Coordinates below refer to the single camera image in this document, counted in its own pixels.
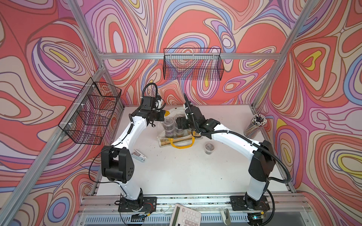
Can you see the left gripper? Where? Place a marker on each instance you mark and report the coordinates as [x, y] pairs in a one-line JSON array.
[[161, 113]]

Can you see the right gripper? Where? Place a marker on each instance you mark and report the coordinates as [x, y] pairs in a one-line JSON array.
[[183, 120]]

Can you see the white canvas bag yellow handles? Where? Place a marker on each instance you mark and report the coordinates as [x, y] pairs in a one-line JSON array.
[[184, 142]]

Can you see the seed jar removed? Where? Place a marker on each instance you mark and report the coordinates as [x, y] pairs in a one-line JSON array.
[[209, 148], [179, 132]]

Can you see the seed jar purple label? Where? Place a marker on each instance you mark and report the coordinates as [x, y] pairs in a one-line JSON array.
[[169, 127]]

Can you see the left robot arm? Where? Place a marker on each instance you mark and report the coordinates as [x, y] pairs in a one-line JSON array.
[[117, 164]]

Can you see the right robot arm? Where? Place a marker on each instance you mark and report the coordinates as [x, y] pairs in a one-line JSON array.
[[261, 156]]

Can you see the silver stapler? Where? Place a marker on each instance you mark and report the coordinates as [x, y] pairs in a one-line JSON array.
[[136, 154]]

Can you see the pencil holder with pencils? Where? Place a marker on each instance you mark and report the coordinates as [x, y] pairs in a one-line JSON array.
[[258, 121]]

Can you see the white calculator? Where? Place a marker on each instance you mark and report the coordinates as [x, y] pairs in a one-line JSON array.
[[184, 216]]

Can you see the back wire basket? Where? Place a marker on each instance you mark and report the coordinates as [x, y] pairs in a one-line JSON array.
[[200, 64]]

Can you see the wire basket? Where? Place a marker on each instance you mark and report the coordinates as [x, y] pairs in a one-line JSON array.
[[90, 113], [200, 64]]

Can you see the left wire basket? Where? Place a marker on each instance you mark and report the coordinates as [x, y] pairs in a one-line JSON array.
[[90, 113]]

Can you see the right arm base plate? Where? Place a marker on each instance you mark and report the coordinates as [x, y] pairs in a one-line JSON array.
[[242, 203]]

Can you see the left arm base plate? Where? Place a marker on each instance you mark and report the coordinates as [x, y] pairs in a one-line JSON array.
[[146, 204]]

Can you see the white clip at front rail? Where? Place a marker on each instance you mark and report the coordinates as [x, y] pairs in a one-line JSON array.
[[225, 216]]

